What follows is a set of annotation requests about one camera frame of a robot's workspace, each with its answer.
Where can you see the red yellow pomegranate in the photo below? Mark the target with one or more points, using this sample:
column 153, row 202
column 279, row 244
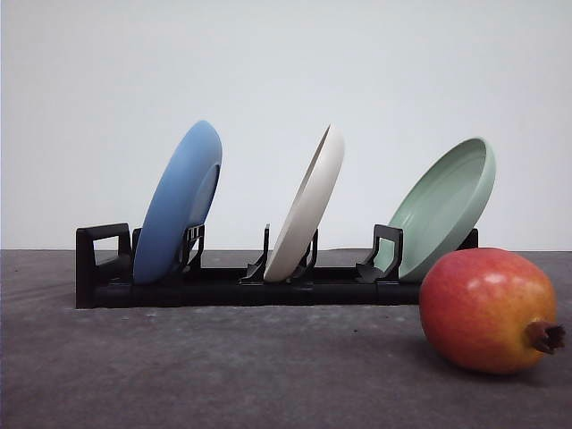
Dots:
column 489, row 311

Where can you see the green plate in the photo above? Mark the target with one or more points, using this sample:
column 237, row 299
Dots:
column 438, row 214

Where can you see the blue plate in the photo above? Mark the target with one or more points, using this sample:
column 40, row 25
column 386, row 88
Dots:
column 183, row 191

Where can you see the white plate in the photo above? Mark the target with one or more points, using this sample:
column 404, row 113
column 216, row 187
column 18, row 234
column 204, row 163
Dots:
column 310, row 209

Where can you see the black plate rack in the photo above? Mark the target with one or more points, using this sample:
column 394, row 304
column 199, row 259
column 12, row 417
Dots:
column 376, row 280

